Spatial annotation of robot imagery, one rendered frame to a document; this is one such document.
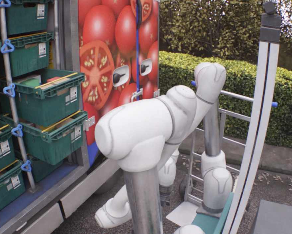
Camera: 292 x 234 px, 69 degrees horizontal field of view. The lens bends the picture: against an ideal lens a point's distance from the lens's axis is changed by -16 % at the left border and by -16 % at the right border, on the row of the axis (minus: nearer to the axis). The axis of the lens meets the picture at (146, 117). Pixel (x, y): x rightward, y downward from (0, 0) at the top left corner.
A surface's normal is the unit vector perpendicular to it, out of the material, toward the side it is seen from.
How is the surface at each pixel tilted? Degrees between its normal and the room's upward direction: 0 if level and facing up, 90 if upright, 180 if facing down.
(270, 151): 8
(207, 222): 0
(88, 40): 90
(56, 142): 97
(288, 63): 54
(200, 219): 0
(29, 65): 98
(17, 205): 0
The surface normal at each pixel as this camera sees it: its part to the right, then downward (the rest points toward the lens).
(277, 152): -0.06, -0.86
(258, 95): -0.48, 0.34
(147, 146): 0.57, 0.25
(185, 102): 0.25, 0.10
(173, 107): 0.31, -0.47
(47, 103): 0.90, 0.28
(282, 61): -0.35, -0.25
